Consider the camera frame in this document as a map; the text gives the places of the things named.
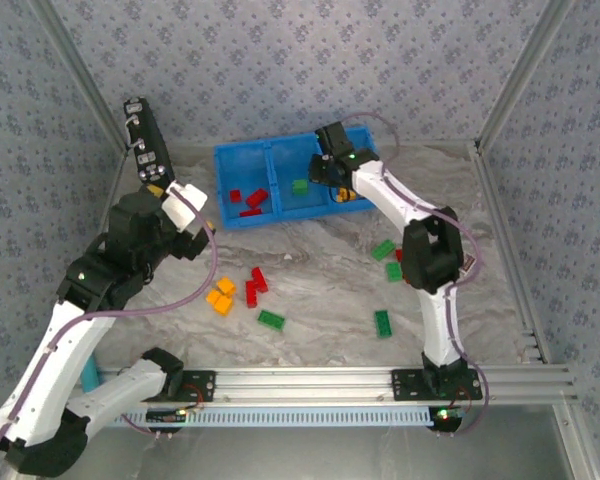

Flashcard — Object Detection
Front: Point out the blue three-compartment bin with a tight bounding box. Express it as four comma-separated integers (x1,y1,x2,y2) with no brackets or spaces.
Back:
213,125,381,231

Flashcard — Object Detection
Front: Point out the teal tube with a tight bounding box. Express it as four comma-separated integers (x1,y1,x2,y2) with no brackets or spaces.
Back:
79,357,104,396

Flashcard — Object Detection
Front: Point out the small circuit board with LED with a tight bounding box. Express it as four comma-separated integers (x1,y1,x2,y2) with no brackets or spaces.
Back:
145,407,189,426
427,405,464,426

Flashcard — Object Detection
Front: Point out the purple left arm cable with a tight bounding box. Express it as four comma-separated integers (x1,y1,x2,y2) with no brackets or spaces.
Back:
0,189,220,469

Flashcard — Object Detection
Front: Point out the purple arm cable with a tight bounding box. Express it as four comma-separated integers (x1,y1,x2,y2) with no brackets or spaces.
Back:
0,189,220,469
337,110,491,436

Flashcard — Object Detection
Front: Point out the aluminium side rail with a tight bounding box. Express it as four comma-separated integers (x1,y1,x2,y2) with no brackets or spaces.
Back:
97,147,131,236
469,142,551,364

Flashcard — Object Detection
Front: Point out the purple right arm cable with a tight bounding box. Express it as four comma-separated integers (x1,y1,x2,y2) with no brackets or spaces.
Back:
337,110,491,436

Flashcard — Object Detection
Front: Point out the aluminium frame post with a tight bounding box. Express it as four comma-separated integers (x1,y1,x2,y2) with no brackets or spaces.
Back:
474,0,579,151
27,0,129,151

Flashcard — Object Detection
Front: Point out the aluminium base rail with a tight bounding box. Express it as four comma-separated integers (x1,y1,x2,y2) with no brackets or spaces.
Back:
97,363,579,407

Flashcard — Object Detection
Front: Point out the slotted white cable duct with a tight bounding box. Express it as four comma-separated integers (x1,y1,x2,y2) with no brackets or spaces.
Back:
107,405,431,429

